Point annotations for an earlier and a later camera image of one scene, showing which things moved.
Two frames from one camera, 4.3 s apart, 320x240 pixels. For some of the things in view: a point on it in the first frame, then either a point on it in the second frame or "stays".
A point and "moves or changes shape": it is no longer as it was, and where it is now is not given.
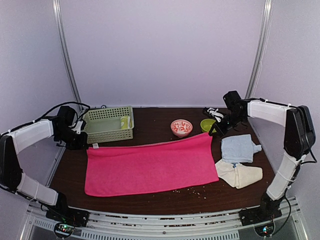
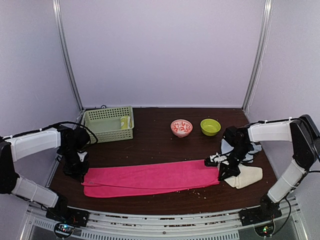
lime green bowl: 206,124 stays
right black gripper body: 234,119 to 241,152
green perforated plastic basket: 108,124 stays
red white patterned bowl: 181,128 stays
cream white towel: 240,176 stays
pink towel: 135,166 moves or changes shape
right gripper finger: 222,130 to 233,170
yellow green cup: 126,122 stays
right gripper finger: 213,126 to 222,172
